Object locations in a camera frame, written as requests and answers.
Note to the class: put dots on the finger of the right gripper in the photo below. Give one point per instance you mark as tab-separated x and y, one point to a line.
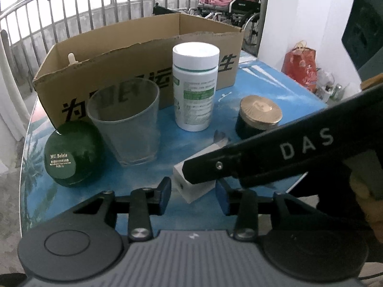
334	134

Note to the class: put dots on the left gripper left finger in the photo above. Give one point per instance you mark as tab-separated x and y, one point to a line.
139	205

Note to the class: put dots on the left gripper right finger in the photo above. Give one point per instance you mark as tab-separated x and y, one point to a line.
241	203

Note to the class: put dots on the dark green round bottle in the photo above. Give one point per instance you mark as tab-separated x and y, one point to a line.
74	154

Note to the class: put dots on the gold lid black jar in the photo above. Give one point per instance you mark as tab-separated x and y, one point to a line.
257	115

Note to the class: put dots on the clear glass cup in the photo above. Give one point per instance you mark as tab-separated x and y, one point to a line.
126	115

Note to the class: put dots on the white supplement bottle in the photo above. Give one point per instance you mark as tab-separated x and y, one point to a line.
195	68

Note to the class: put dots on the green dropper bottle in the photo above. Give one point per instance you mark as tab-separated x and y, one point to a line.
72	60

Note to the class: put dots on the person right hand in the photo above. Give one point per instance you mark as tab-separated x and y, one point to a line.
372	208

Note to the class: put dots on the red plastic bag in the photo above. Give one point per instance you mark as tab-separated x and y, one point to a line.
299	64

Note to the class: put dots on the large cardboard box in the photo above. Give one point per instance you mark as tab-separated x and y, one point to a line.
135	48

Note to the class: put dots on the wheelchair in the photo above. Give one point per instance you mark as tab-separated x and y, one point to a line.
244	14

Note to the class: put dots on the white curtain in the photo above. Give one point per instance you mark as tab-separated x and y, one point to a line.
14	114

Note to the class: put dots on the metal balcony railing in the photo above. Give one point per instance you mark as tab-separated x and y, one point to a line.
34	26

